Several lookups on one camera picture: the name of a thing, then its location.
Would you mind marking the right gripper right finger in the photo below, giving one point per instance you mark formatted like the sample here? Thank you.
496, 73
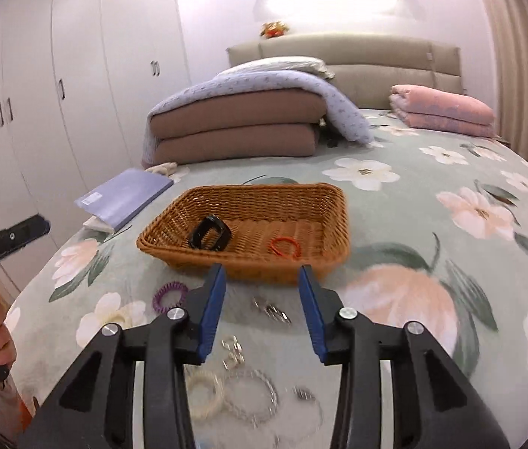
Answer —
434, 404

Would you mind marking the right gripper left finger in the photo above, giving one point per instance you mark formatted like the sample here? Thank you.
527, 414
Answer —
91, 406

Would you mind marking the gold square earrings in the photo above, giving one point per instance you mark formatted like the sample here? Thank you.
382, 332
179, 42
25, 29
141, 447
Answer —
235, 357

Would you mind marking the silver hair clip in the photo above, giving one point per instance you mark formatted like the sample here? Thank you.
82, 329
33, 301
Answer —
270, 310

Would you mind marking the black wrist watch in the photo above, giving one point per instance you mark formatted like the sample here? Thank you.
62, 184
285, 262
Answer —
210, 234

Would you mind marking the white book under blue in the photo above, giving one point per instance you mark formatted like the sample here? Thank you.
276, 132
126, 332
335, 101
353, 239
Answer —
96, 224

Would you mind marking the floral green bedspread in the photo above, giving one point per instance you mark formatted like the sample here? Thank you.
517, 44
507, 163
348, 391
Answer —
438, 234

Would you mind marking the white wardrobe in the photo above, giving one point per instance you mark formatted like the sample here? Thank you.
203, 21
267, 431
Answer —
77, 80

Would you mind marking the brown wicker basket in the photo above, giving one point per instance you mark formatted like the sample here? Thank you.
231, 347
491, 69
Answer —
277, 228

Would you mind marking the pink folded blanket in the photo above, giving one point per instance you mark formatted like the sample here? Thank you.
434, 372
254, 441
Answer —
427, 108

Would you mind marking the brown folded quilt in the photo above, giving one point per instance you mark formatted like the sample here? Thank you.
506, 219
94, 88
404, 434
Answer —
252, 124

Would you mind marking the beige bed headboard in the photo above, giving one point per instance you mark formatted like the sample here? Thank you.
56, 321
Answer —
366, 66

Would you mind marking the orange plush toy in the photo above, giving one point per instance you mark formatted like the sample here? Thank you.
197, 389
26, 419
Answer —
273, 29

